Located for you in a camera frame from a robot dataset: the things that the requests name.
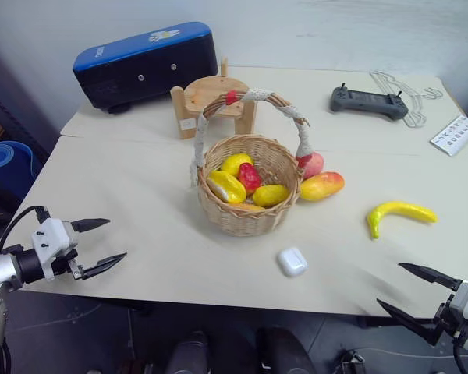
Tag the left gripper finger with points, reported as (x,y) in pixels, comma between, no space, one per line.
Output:
(89,224)
(101,267)

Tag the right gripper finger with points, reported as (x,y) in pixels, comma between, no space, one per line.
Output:
(413,323)
(433,275)

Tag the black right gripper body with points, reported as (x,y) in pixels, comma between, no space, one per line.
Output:
(448,323)

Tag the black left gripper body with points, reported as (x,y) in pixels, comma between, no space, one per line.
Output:
(62,265)

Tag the yellow banana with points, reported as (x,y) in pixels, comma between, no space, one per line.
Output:
(401,208)

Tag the blue rolled yoga mat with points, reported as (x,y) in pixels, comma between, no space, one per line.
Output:
(8,167)

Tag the white earbuds case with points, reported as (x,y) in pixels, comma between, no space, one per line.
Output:
(292,263)

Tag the white printed card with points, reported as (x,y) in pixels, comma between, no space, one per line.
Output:
(456,136)

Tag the red and yellow mango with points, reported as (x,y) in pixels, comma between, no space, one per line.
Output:
(321,187)

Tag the yellow lemon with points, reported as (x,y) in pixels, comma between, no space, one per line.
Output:
(236,163)
(271,195)

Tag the pink peach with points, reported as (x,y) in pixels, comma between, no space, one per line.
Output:
(315,163)

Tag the blue and black case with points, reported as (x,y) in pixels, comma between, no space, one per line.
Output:
(140,66)

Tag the red strawberry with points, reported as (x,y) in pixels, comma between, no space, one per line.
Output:
(249,179)

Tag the small wooden stool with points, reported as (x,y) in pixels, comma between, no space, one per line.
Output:
(214,93)

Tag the grey remote controller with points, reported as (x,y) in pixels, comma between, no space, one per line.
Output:
(368,102)

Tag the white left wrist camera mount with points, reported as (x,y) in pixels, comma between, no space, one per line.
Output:
(52,233)

